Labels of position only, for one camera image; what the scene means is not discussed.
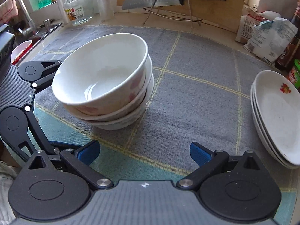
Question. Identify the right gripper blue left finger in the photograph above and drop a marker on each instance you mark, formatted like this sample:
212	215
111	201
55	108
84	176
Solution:
78	160

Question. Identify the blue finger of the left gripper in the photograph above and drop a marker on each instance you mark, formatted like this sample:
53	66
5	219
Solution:
61	146

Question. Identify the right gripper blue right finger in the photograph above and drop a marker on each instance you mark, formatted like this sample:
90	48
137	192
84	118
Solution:
210	163

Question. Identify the white floral bowl large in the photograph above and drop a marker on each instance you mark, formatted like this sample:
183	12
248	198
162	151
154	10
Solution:
131	106

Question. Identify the white plate with fruit print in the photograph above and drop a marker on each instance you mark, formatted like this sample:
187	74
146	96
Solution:
278	104

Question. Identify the white plastic colander basket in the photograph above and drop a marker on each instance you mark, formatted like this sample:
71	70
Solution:
20	51

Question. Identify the red washing basin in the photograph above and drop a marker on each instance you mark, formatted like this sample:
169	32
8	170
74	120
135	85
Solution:
35	41

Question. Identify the stainless steel sink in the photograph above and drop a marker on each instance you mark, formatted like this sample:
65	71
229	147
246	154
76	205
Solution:
43	34

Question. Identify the steel sink faucet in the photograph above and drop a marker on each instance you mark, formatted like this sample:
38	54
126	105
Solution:
30	22

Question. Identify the steel soap dispenser pump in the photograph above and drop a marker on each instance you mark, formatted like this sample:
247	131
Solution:
47	25

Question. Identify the pink checked dish cloth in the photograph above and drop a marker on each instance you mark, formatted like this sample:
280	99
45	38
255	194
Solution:
8	10

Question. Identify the glass jar with green lid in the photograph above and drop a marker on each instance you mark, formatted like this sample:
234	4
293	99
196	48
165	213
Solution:
79	11

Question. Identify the white food bag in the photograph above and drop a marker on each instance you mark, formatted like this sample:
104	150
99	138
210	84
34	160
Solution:
266	34

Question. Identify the bamboo cutting board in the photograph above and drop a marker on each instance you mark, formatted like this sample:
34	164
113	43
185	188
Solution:
226	14

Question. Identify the wire cutting board rack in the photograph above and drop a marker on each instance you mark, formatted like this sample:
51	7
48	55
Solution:
171	15

